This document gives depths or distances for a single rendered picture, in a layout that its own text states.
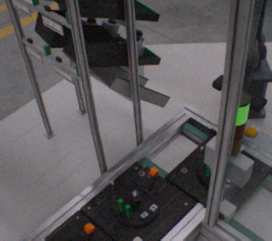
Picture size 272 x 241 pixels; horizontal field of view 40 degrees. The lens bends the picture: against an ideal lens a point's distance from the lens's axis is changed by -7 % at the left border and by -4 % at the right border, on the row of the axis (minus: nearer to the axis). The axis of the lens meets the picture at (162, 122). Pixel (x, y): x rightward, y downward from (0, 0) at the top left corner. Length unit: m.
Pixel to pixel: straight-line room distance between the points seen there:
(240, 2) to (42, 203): 0.96
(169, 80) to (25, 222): 0.84
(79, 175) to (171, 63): 0.70
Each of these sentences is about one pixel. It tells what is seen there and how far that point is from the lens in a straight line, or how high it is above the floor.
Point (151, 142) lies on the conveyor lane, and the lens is 1.30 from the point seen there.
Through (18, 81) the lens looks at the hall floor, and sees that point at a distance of 3.28.
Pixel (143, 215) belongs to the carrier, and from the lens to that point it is 1.08.
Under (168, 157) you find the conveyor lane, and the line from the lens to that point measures 1.31.
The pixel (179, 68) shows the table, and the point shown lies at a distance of 1.74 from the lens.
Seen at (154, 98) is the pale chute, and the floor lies 1.05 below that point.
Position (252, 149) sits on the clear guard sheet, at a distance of 0.80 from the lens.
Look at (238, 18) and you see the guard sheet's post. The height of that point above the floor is 1.62.
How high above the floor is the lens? 1.94
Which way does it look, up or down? 46 degrees down
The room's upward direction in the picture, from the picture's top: 1 degrees counter-clockwise
